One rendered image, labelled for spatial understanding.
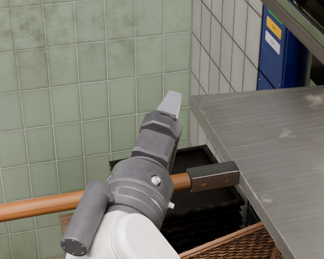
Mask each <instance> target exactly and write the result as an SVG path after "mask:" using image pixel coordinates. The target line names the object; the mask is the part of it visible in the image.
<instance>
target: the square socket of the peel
mask: <svg viewBox="0 0 324 259"><path fill-rule="evenodd" d="M239 172H240V170H239V169H238V167H237V166H236V164H235V162H234V161H228V162H221V163H216V164H210V165H204V166H197V167H193V168H187V169H186V173H188V174H189V177H190V182H191V188H190V189H189V190H190V191H191V192H192V193H194V192H199V191H206V190H211V189H217V188H223V187H228V186H234V185H238V184H239Z"/></svg>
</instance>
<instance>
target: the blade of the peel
mask: <svg viewBox="0 0 324 259"><path fill-rule="evenodd" d="M191 108H192V110H193V112H194V113H195V115H196V116H197V118H198V120H199V121H200V123H201V125H202V126H203V128H204V129H205V131H206V133H207V134H208V136H209V138H210V139H211V141H212V142H213V144H214V146H215V147H216V149H217V150H218V152H219V153H220V155H221V157H222V158H223V160H224V161H225V162H228V161H234V162H235V164H236V166H237V167H238V169H239V170H240V172H239V186H240V187H241V189H242V191H243V192H244V194H245V196H246V197H247V199H248V200H249V202H250V204H251V205H252V207H253V208H254V210H255V212H256V213H257V215H258V216H259V218H260V219H261V221H262V223H263V224H264V226H265V228H266V229H267V231H268V232H269V234H270V236H271V237H272V239H273V241H274V242H275V244H276V245H277V247H278V249H279V250H280V252H281V253H282V255H283V257H284V258H285V259H324V85H318V86H305V87H292V88H280V89H267V90H254V91H241V92H228V93H221V94H207V95H195V96H191Z"/></svg>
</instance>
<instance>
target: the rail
mask: <svg viewBox="0 0 324 259"><path fill-rule="evenodd" d="M275 1H276V2H277V3H278V4H279V5H280V6H281V7H282V8H283V9H284V10H285V11H287V12H288V13H289V14H290V15H291V16H292V17H293V18H294V19H295V20H296V21H297V22H298V23H299V24H300V25H301V26H302V27H303V28H304V29H305V30H306V31H307V32H308V33H309V34H310V35H311V36H312V37H313V38H314V39H315V40H316V41H317V42H318V43H319V44H320V45H322V46H323V47H324V27H323V26H322V25H321V24H320V23H319V22H318V21H317V20H315V19H314V18H313V17H312V16H311V15H310V14H309V13H307V12H306V11H305V10H304V9H303V8H302V7H301V6H300V5H299V4H298V3H297V2H296V1H294V0H275Z"/></svg>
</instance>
